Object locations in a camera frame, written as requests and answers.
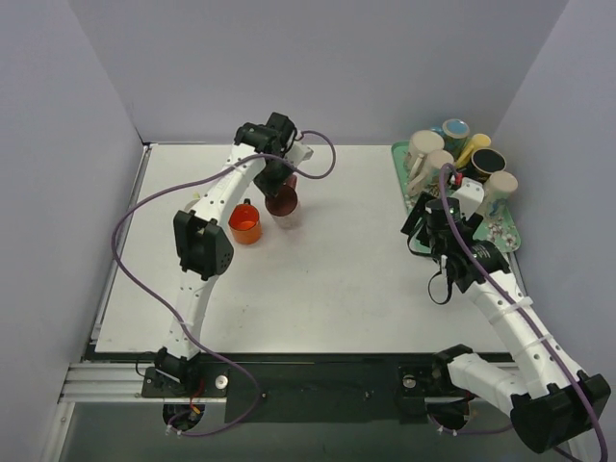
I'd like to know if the pink patterned mug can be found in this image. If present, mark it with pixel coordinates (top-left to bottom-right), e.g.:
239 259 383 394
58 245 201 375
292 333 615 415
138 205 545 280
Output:
265 174 301 229

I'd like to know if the orange mug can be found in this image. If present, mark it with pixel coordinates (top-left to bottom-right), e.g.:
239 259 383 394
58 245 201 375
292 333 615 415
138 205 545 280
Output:
228 198 263 245

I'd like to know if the pale yellow mug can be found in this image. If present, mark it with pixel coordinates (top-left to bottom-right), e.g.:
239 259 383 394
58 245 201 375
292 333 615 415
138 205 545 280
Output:
184 192 201 213

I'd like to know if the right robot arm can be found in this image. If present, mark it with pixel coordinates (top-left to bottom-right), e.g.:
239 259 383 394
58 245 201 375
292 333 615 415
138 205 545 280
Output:
401 192 611 461

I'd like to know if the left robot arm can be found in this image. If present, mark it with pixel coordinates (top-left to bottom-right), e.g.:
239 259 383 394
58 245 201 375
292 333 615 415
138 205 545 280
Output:
154 113 312 397

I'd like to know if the beige floral mug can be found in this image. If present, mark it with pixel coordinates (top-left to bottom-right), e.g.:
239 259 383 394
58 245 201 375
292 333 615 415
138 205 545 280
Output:
407 150 454 196

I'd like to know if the beige mug rear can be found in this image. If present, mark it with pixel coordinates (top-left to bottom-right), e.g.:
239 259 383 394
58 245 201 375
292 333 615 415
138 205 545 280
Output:
405 130 445 178

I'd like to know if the cream floral mug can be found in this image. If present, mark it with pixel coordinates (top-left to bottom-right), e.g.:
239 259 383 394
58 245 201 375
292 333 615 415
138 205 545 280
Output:
478 171 519 218

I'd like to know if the black mug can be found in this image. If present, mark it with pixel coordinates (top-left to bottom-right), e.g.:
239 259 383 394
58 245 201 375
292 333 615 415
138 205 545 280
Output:
453 147 506 187

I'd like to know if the blue teal mug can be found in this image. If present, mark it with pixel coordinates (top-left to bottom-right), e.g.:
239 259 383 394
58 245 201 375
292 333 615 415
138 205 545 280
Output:
430 118 470 158

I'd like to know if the green serving tray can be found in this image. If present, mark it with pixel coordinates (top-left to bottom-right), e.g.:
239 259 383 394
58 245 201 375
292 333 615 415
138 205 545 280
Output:
391 141 522 255

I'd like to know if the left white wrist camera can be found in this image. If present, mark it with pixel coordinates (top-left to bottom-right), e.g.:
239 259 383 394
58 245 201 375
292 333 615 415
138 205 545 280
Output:
284 141 314 167

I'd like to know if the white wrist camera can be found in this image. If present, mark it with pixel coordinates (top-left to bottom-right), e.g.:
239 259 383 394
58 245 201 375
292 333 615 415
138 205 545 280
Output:
284 141 314 167
451 177 485 218

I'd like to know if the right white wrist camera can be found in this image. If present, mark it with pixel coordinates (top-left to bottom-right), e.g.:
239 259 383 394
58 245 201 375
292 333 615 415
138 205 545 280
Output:
451 177 485 218

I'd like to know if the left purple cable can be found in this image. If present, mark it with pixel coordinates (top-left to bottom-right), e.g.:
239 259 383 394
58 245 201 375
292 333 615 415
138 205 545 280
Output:
110 129 336 438

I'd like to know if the purple cable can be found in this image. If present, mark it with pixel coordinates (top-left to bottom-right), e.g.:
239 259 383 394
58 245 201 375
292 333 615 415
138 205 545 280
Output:
430 162 608 462
110 129 336 438

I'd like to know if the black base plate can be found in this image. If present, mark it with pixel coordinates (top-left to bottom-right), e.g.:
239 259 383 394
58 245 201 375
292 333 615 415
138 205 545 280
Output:
141 353 474 424

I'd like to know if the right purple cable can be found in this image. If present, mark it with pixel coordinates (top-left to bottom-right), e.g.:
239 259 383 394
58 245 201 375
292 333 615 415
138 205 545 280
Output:
430 162 608 462

